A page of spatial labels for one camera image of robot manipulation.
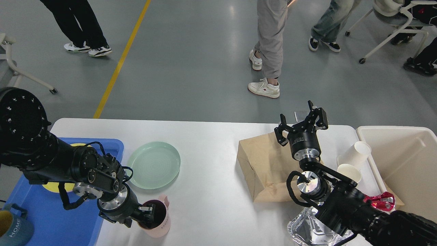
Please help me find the blue plastic tray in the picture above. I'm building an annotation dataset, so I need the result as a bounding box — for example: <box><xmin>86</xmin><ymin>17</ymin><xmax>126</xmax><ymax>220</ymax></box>
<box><xmin>3</xmin><ymin>137</ymin><xmax>125</xmax><ymax>246</ymax></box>

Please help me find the upright white paper cup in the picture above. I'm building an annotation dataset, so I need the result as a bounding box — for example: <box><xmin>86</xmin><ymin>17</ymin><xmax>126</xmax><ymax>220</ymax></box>
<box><xmin>337</xmin><ymin>163</ymin><xmax>362</xmax><ymax>183</ymax></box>

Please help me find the pink mug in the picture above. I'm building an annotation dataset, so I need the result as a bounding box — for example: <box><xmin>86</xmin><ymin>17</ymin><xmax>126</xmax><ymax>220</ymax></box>
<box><xmin>142</xmin><ymin>194</ymin><xmax>171</xmax><ymax>238</ymax></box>

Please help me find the white office chair right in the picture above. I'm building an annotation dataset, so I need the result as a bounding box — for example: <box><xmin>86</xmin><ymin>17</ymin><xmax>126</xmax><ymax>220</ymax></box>
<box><xmin>345</xmin><ymin>0</ymin><xmax>436</xmax><ymax>64</ymax></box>

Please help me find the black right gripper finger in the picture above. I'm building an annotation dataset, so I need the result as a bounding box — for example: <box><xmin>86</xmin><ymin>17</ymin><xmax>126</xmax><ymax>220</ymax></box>
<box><xmin>304</xmin><ymin>100</ymin><xmax>329</xmax><ymax>132</ymax></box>
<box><xmin>274</xmin><ymin>114</ymin><xmax>294</xmax><ymax>147</ymax></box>

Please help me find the white chair left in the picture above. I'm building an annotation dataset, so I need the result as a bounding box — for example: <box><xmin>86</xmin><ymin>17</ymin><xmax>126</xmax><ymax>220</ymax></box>
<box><xmin>0</xmin><ymin>33</ymin><xmax>58</xmax><ymax>94</ymax></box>

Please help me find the crushed red soda can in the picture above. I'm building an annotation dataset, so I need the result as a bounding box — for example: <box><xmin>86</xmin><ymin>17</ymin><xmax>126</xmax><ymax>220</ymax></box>
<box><xmin>363</xmin><ymin>191</ymin><xmax>395</xmax><ymax>212</ymax></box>

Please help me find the blue and yellow mug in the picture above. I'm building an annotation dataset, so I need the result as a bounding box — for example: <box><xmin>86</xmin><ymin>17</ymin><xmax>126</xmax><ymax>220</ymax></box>
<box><xmin>0</xmin><ymin>203</ymin><xmax>34</xmax><ymax>246</ymax></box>

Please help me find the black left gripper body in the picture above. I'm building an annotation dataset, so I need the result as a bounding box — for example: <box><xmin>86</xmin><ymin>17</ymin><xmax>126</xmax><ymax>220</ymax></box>
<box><xmin>97</xmin><ymin>184</ymin><xmax>148</xmax><ymax>228</ymax></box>

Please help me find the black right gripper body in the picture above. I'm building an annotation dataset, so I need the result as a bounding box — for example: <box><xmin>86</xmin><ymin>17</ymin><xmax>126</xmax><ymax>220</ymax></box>
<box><xmin>288</xmin><ymin>130</ymin><xmax>321</xmax><ymax>161</ymax></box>

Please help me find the person in blue jeans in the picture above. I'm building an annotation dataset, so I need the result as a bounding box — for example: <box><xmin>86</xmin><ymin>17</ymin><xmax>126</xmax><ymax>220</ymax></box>
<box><xmin>309</xmin><ymin>0</ymin><xmax>361</xmax><ymax>52</ymax></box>

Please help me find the person in grey trousers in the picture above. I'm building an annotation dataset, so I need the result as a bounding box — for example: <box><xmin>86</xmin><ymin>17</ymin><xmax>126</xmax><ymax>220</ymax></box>
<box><xmin>247</xmin><ymin>0</ymin><xmax>288</xmax><ymax>99</ymax></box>

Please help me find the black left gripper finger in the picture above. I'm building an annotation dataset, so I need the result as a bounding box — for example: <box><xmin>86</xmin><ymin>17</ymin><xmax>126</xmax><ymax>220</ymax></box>
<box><xmin>137</xmin><ymin>218</ymin><xmax>157</xmax><ymax>230</ymax></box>
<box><xmin>138</xmin><ymin>204</ymin><xmax>156</xmax><ymax>216</ymax></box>

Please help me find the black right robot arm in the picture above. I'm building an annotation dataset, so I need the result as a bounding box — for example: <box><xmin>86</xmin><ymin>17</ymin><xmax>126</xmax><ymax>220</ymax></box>
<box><xmin>274</xmin><ymin>101</ymin><xmax>437</xmax><ymax>246</ymax></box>

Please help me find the beige plastic bin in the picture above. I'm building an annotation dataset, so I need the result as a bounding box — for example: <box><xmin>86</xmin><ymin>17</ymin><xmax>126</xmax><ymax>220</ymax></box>
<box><xmin>356</xmin><ymin>126</ymin><xmax>437</xmax><ymax>221</ymax></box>

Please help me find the person in black trousers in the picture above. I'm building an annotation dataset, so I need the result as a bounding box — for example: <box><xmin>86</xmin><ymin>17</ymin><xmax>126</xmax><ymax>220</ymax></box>
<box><xmin>41</xmin><ymin>0</ymin><xmax>112</xmax><ymax>57</ymax></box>

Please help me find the yellow plate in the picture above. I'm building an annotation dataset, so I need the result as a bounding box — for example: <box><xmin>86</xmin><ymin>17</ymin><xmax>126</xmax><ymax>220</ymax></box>
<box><xmin>42</xmin><ymin>143</ymin><xmax>85</xmax><ymax>193</ymax></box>

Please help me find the aluminium foil tray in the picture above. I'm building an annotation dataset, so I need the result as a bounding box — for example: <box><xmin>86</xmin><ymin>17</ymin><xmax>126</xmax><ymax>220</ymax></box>
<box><xmin>287</xmin><ymin>207</ymin><xmax>353</xmax><ymax>246</ymax></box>

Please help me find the brown paper bag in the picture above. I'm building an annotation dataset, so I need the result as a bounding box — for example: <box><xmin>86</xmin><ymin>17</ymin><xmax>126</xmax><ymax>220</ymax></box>
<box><xmin>237</xmin><ymin>132</ymin><xmax>301</xmax><ymax>202</ymax></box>

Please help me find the light green plate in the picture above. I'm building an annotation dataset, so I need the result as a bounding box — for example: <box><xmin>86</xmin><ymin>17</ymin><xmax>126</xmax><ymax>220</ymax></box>
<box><xmin>127</xmin><ymin>141</ymin><xmax>181</xmax><ymax>190</ymax></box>

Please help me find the lying white paper cup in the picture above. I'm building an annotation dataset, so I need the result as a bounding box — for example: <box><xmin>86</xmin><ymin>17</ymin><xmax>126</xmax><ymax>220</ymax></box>
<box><xmin>337</xmin><ymin>141</ymin><xmax>371</xmax><ymax>170</ymax></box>

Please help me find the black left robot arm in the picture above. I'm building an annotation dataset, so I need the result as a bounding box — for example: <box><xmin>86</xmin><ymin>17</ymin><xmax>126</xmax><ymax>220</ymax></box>
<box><xmin>0</xmin><ymin>87</ymin><xmax>157</xmax><ymax>227</ymax></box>

